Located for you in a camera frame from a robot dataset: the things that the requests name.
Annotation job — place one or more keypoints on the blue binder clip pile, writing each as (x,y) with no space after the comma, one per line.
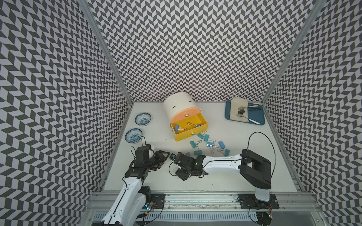
(179,128)

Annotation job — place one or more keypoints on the green binder clip far right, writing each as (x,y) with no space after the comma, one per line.
(224,152)

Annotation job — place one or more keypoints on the white handled spoon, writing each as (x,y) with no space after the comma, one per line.
(251,120)

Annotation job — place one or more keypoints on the beige folded cloth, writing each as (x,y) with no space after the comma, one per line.
(238,110)

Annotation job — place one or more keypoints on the green binder clip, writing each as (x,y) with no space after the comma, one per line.
(224,152)
(197,151)
(194,144)
(207,138)
(202,135)

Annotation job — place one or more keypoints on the orange pink top drawer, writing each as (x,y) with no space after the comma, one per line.
(185,113)

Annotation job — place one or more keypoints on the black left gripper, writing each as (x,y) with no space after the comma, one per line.
(160,157)

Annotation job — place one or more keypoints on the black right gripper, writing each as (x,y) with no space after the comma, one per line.
(180,173)

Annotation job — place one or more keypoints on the blue floral bowl near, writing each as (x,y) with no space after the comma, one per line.
(133,136)

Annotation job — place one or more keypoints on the aluminium corner post left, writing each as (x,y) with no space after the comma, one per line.
(84,6)

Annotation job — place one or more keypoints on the aluminium corner post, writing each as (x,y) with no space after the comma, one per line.
(84,6)
(305,28)

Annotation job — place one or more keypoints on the aluminium front rail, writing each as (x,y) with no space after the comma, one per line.
(213,201)

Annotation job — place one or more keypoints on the teal handled spoon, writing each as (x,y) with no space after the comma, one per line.
(248,110)

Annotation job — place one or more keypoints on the blue floral bowl far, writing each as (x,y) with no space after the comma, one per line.
(143,119)

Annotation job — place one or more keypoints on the teal blue tray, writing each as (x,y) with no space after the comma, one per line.
(254,115)

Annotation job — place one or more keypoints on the cream round drawer cabinet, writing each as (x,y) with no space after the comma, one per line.
(177,102)

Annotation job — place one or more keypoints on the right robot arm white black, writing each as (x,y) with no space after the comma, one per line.
(256,169)

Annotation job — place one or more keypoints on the green binder clip left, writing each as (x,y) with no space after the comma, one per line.
(194,144)

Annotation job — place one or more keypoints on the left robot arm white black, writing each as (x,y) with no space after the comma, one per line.
(134,195)

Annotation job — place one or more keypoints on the pink handled spoon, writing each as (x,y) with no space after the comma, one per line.
(248,107)

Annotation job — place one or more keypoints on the green binder clip top right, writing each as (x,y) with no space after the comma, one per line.
(207,138)

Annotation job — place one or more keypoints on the aluminium corner post right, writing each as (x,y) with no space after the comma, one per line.
(305,28)

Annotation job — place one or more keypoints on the yellow drawer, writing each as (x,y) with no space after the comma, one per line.
(191,131)

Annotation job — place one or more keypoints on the green binder clip centre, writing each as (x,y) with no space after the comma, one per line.
(197,151)

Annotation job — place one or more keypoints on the blue floral bowl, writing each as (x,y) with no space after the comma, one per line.
(133,136)
(143,119)

